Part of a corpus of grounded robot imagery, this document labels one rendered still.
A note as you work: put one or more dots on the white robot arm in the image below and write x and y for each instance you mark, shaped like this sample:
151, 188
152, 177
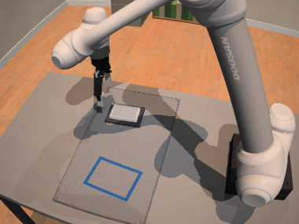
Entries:
261, 156

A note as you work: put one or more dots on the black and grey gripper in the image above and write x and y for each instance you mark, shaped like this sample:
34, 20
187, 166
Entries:
101, 69

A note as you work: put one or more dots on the blue tape outline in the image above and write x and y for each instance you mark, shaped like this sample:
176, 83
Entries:
105, 191

